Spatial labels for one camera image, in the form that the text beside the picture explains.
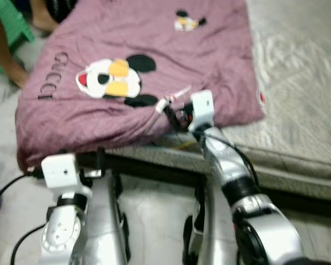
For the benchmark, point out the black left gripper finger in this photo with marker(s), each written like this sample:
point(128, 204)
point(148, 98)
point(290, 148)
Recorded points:
point(101, 159)

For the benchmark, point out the pink cartoon mouse blanket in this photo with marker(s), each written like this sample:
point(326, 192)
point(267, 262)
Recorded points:
point(154, 44)

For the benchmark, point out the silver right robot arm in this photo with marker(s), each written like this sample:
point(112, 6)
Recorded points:
point(248, 210)

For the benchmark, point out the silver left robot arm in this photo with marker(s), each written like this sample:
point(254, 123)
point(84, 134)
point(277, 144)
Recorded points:
point(60, 232)

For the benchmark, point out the grey robot right leg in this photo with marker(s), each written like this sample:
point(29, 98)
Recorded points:
point(215, 226)

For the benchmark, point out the white quilted mattress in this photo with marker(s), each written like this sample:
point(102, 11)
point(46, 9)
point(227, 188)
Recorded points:
point(298, 66)

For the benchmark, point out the person in black clothes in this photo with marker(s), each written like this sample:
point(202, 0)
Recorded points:
point(0, 49)

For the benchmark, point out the green plastic stool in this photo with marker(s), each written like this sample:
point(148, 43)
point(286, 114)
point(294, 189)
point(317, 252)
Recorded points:
point(14, 27)

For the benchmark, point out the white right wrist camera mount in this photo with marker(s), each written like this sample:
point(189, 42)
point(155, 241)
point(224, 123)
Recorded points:
point(203, 110)

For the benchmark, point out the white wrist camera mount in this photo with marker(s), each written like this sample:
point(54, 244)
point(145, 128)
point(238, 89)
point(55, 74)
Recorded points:
point(60, 171)
point(203, 110)

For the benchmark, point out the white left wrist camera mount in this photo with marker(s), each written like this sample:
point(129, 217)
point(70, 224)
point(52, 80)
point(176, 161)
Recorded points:
point(60, 171)

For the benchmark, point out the black bed frame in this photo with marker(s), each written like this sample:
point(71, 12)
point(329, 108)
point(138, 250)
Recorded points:
point(154, 168)

